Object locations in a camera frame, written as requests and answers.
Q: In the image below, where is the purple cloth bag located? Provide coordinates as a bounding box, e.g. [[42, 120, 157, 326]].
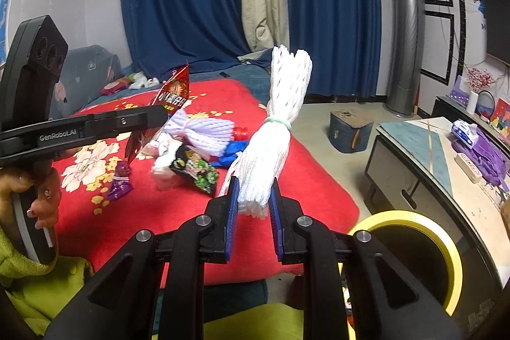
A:
[[450, 129, 510, 194]]

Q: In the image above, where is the dark teal cloth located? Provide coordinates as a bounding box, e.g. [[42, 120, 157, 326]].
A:
[[159, 278, 270, 321]]

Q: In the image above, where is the black television stand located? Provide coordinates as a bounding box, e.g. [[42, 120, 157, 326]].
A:
[[432, 96, 510, 139]]

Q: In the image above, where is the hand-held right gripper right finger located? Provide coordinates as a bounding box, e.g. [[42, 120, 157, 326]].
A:
[[268, 178, 465, 340]]

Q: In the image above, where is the blue box stool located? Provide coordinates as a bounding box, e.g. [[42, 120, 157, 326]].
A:
[[329, 109, 374, 154]]

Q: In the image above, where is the pink plush toy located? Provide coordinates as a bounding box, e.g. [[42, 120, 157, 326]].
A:
[[99, 79, 130, 96]]

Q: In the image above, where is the white power strip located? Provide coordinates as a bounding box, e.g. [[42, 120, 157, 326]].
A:
[[454, 153, 485, 183]]

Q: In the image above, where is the purple candy wrapper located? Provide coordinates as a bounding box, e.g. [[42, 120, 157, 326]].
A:
[[107, 161, 133, 201]]

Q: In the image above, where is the red snack packet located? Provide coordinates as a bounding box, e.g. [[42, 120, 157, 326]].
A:
[[124, 63, 191, 165]]

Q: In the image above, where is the red floral blanket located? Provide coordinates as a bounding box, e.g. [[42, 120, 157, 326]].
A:
[[52, 79, 360, 287]]

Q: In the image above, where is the green black snack packet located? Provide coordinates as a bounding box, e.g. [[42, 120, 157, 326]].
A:
[[169, 145, 220, 198]]

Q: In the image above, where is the glass top coffee table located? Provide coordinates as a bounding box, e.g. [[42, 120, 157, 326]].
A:
[[364, 117, 510, 285]]

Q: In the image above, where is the blue bed cover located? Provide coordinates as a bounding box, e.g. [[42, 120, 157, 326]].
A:
[[120, 59, 275, 106]]

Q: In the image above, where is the round framed ornament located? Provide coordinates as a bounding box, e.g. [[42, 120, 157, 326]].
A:
[[476, 91, 497, 121]]

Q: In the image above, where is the white foam fruit net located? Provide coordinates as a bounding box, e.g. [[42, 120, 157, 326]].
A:
[[163, 109, 240, 158]]

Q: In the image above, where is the person's left hand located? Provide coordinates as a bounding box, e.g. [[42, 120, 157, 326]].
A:
[[0, 167, 62, 241]]

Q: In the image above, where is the silver tower air conditioner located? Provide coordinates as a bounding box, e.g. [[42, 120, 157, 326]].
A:
[[384, 0, 426, 115]]

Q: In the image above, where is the colourful picture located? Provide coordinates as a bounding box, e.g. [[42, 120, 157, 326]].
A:
[[490, 98, 510, 134]]

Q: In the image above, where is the black television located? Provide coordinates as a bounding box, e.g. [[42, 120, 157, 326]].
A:
[[480, 0, 510, 66]]

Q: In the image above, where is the white foam net bundle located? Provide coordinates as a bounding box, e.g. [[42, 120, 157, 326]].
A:
[[219, 45, 313, 221]]

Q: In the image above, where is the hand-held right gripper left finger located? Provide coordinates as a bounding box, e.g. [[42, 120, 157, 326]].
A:
[[44, 177, 240, 340]]

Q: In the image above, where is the purple card box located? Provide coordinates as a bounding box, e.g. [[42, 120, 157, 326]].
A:
[[450, 75, 471, 104]]

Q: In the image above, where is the yellow rimmed trash bin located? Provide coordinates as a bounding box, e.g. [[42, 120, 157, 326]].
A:
[[346, 210, 465, 319]]

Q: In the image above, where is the blue rubber glove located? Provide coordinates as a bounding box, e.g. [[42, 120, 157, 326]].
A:
[[209, 138, 250, 169]]

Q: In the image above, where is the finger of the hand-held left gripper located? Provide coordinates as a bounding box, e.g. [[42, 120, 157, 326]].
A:
[[93, 105, 170, 142]]

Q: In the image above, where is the blue white tissue pack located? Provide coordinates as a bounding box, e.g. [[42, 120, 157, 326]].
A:
[[450, 119, 479, 147]]

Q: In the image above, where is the white crumpled plastic bag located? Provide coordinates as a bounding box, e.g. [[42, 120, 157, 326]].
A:
[[151, 137, 188, 192]]

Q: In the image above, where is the person's green clothing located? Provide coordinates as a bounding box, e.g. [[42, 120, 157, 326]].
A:
[[203, 302, 355, 340]]

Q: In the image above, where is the white green toy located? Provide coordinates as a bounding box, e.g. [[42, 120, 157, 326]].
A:
[[127, 71, 160, 90]]

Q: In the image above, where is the grey blue cushion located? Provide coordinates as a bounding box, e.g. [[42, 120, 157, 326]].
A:
[[50, 45, 122, 118]]

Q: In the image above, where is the pink blossom decoration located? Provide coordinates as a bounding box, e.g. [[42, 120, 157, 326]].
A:
[[466, 67, 506, 94]]

